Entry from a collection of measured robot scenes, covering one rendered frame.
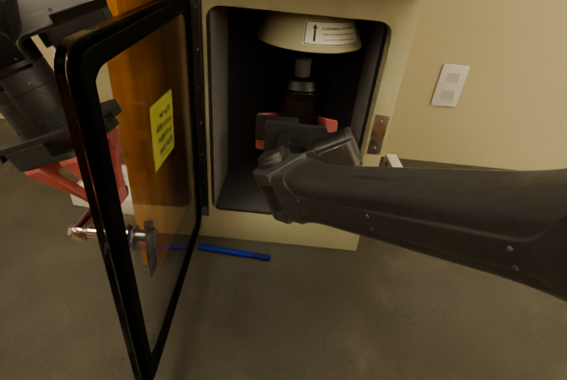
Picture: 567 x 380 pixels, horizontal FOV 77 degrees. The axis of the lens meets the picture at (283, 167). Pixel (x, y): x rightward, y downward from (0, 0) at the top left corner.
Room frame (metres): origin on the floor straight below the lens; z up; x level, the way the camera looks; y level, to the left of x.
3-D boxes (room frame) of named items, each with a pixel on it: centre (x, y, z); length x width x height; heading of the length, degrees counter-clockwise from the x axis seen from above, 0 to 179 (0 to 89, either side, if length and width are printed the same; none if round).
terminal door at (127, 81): (0.36, 0.14, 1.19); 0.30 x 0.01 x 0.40; 2
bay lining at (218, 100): (0.65, 0.00, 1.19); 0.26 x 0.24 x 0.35; 90
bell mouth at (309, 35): (0.63, -0.02, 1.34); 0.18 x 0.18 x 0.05
